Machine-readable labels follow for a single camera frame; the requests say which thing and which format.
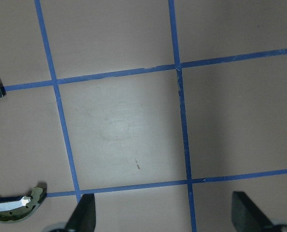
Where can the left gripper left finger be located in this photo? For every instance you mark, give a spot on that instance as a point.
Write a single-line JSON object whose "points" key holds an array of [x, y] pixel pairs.
{"points": [[83, 219]]}

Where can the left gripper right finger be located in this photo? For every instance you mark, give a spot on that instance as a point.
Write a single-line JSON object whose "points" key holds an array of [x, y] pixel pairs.
{"points": [[246, 216]]}

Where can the olive curved brake shoe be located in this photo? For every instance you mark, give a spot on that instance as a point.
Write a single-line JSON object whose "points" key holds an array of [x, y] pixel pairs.
{"points": [[38, 195]]}

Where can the white curved plastic arc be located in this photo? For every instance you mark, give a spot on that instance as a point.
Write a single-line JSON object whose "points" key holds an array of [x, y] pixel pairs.
{"points": [[8, 206]]}

